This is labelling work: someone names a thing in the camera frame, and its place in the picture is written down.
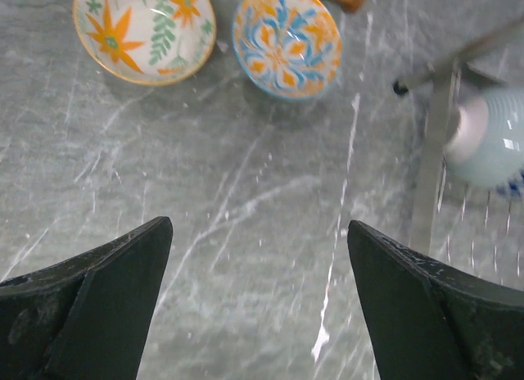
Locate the blue orange floral bowl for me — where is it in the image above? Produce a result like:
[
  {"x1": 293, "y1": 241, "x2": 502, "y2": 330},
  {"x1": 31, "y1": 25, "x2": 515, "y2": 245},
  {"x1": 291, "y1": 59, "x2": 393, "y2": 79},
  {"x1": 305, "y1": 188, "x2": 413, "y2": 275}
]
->
[{"x1": 232, "y1": 0, "x2": 342, "y2": 101}]

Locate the steel dish rack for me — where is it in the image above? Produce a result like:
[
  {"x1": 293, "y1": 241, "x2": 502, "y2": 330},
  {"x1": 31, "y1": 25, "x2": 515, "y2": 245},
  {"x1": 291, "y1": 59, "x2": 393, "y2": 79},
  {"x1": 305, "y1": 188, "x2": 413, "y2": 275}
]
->
[{"x1": 393, "y1": 17, "x2": 523, "y2": 289}]

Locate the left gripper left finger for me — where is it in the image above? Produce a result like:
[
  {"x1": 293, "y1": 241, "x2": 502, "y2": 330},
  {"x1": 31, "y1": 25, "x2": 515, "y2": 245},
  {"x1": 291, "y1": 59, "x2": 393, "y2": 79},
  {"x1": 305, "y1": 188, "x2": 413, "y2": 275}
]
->
[{"x1": 1, "y1": 216, "x2": 173, "y2": 379}]

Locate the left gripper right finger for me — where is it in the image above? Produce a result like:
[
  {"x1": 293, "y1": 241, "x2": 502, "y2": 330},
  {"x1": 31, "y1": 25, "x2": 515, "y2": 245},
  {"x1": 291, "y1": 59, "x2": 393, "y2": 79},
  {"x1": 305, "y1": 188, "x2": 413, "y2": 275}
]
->
[{"x1": 347, "y1": 220, "x2": 523, "y2": 380}]

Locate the orange leaf pattern bowl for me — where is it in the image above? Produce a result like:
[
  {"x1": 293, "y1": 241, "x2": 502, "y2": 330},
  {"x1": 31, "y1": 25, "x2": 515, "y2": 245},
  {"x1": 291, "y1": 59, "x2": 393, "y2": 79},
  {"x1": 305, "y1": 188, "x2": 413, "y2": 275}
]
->
[{"x1": 73, "y1": 0, "x2": 217, "y2": 86}]

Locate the teal dotted grey bowl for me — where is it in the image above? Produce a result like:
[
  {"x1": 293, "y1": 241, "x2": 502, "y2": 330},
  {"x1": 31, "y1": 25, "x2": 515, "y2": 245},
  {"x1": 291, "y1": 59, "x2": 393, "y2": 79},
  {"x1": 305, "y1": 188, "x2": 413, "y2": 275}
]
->
[{"x1": 444, "y1": 87, "x2": 523, "y2": 190}]

